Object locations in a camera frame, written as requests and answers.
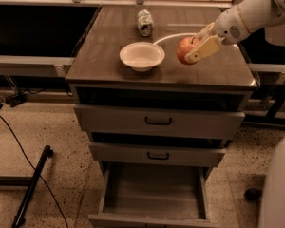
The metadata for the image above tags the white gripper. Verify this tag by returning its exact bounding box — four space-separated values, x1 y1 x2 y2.
184 5 250 64

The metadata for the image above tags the middle drawer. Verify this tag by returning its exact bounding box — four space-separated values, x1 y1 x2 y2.
90 142 225 167

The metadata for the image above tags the grey drawer cabinet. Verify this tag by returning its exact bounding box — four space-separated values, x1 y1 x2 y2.
65 5 258 228

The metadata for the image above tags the open bottom drawer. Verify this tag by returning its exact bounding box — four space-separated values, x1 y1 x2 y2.
88 162 219 228

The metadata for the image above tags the red apple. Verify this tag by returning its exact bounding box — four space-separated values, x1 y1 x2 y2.
176 37 200 65

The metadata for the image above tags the crushed soda can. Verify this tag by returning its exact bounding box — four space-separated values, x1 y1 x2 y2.
137 9 154 37

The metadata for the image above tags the black cable on floor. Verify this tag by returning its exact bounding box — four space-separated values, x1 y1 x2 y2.
0 79 70 228

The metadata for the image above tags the black floor stand leg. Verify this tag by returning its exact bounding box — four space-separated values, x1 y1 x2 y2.
11 145 53 228

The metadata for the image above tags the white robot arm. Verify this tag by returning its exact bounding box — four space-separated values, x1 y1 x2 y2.
184 0 285 228

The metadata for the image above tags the white bowl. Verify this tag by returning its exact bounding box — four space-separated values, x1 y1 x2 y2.
120 42 165 72

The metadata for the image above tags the top drawer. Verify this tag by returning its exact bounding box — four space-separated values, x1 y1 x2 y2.
74 104 244 140

